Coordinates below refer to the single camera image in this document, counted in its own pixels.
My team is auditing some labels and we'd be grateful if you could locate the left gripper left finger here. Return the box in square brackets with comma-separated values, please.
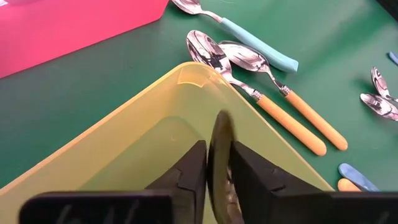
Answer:
[18, 139, 208, 224]

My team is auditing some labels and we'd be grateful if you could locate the green table mat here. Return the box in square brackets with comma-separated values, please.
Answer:
[0, 0, 398, 192]

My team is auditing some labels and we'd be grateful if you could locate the pink plastic bin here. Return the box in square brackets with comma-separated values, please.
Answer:
[0, 0, 170, 79]

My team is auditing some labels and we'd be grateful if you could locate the orange handled spoon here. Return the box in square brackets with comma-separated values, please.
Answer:
[217, 40, 349, 152]
[337, 177, 363, 193]
[185, 29, 328, 157]

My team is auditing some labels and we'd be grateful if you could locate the yellow plastic bin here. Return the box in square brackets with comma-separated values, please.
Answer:
[0, 61, 335, 224]

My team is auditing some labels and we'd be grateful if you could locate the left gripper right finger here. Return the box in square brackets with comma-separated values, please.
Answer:
[229, 141, 398, 224]

